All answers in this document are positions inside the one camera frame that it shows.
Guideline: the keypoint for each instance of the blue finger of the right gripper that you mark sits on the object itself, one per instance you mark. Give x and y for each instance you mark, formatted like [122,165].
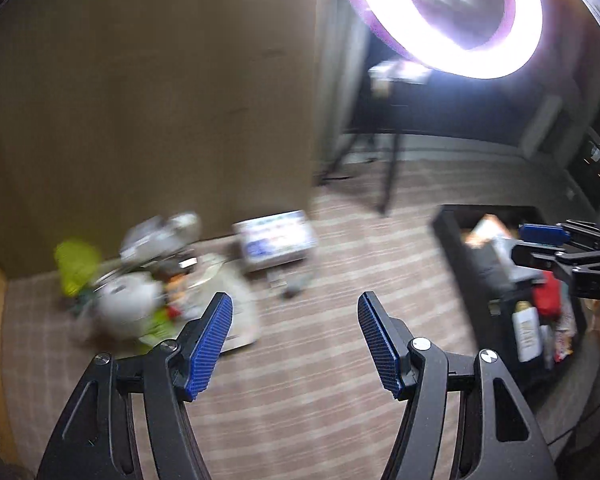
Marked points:
[555,259]
[543,234]

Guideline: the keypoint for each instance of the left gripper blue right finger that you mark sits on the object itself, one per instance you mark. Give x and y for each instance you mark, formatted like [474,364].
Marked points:
[497,435]

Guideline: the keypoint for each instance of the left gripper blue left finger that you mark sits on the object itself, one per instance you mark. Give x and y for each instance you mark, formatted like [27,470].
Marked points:
[94,437]

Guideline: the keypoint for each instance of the red pouch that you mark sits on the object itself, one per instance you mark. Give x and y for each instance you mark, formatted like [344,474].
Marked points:
[547,295]

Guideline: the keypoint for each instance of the Coffee mate sachet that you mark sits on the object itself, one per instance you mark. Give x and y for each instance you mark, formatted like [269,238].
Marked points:
[564,332]

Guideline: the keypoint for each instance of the white electric device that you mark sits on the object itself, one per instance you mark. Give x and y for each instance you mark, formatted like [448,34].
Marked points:
[126,304]

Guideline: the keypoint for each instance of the white tissue pack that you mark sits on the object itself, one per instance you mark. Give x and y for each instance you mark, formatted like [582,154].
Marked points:
[275,240]

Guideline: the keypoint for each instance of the orange tissue pack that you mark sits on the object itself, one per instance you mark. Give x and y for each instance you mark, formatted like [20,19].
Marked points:
[488,228]

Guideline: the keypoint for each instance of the black storage box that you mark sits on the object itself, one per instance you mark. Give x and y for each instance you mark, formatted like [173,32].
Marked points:
[489,305]

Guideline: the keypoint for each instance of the white lotion bottle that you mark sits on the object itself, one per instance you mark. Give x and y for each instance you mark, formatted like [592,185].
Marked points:
[526,325]

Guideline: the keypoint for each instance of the green plastic wrapper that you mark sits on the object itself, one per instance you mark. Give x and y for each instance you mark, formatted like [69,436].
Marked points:
[161,326]

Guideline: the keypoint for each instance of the black tripod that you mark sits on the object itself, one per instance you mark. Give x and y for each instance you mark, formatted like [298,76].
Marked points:
[362,154]

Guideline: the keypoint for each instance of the clear plastic bag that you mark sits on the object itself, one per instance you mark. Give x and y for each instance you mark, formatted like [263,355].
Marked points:
[148,240]

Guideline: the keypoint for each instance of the white printed sachet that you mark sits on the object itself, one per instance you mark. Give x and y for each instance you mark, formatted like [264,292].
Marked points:
[216,273]

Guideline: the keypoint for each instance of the tape roll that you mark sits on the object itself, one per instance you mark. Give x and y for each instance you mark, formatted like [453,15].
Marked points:
[187,226]

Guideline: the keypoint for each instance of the wooden cabinet panel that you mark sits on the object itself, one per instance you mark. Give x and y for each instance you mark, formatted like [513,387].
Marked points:
[114,111]

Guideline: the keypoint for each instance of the ring light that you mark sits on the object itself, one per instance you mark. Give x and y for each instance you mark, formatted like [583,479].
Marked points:
[480,39]

